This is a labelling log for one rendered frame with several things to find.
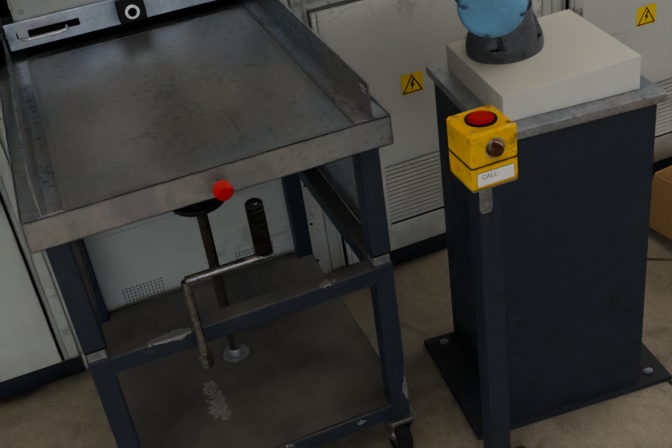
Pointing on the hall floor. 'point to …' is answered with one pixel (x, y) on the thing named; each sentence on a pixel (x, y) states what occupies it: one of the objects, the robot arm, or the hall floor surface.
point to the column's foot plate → (454, 356)
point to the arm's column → (562, 258)
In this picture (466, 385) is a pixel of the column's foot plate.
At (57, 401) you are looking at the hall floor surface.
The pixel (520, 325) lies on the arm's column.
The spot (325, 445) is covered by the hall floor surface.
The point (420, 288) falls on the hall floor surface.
